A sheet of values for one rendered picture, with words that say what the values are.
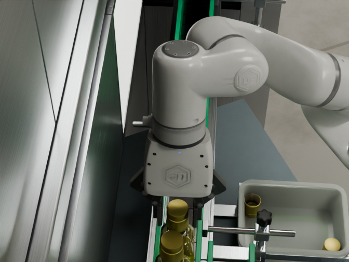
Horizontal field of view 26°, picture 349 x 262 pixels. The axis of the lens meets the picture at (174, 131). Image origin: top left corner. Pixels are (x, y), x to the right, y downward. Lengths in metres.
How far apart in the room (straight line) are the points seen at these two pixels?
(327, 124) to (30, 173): 0.57
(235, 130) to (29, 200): 1.01
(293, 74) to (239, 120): 0.70
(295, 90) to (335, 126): 0.16
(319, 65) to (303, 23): 2.10
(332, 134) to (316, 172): 1.43
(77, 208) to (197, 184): 0.20
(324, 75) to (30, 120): 0.47
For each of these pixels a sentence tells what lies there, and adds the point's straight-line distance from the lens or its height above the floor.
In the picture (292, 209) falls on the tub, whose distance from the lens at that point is 1.65.
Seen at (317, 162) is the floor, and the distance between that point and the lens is 2.72.
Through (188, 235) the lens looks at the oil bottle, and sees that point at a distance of 1.22.
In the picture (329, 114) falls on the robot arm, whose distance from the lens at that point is 1.23.
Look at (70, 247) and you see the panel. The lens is 0.96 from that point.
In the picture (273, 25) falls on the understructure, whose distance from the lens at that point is 2.14.
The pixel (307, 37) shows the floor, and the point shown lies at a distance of 3.16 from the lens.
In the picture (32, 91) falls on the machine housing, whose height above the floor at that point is 1.52.
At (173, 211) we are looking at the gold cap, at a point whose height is 1.16.
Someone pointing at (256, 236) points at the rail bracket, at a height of 0.96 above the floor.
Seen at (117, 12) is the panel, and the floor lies 1.26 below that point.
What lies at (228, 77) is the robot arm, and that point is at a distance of 1.00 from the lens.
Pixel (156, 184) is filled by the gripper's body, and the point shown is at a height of 1.23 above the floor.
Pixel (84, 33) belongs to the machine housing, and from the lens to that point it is 1.08.
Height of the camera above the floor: 2.13
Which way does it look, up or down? 50 degrees down
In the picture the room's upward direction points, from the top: straight up
